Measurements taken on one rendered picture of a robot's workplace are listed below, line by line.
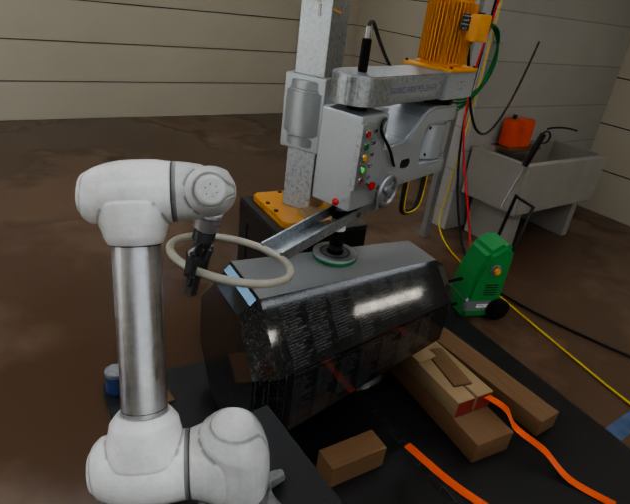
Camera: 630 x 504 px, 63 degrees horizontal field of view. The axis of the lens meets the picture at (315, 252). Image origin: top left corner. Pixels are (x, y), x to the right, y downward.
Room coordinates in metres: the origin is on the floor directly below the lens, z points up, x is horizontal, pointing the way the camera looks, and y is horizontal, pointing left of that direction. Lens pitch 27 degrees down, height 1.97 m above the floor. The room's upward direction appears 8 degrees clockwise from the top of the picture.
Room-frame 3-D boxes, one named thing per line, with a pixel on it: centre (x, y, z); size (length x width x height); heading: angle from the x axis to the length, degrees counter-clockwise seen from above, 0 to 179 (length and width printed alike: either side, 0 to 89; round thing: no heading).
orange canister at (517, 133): (5.00, -1.80, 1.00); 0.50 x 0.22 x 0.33; 128
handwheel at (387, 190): (2.25, -0.26, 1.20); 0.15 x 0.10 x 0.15; 142
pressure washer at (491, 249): (3.30, -1.22, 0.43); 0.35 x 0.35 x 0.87; 17
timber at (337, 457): (1.69, -0.29, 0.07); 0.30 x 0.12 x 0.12; 124
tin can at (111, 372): (1.98, 0.93, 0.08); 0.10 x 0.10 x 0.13
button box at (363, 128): (2.10, -0.14, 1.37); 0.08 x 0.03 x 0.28; 142
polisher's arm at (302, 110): (2.90, -0.08, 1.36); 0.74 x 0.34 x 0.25; 70
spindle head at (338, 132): (2.29, -0.14, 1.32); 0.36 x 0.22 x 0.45; 142
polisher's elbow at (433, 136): (2.75, -0.50, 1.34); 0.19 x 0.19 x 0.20
